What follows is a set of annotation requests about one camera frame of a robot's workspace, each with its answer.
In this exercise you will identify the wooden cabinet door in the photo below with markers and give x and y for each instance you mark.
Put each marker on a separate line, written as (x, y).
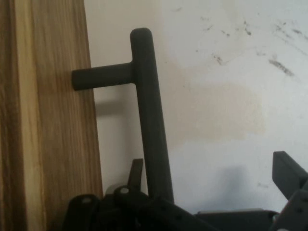
(60, 120)

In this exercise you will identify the dark wooden drawer cabinet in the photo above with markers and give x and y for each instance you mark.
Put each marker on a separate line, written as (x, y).
(6, 120)

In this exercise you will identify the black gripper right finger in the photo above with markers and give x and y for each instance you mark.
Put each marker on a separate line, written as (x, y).
(288, 173)

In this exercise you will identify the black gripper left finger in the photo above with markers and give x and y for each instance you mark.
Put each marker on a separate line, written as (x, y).
(134, 204)

